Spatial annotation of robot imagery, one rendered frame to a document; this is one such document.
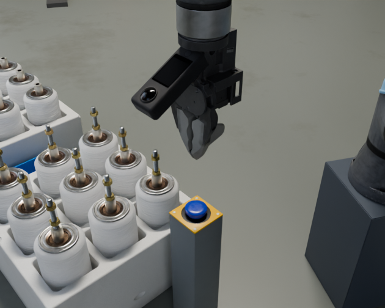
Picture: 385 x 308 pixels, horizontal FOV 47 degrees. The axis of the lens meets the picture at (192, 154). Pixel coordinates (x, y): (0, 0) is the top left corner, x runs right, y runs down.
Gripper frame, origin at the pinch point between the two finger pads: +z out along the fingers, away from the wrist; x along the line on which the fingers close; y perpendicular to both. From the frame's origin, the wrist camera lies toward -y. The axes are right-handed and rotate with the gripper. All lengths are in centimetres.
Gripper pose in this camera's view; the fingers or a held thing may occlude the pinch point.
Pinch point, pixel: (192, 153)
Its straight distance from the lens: 73.3
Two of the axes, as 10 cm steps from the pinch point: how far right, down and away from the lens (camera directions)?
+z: 0.0, 8.0, 5.9
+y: 7.3, -4.0, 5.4
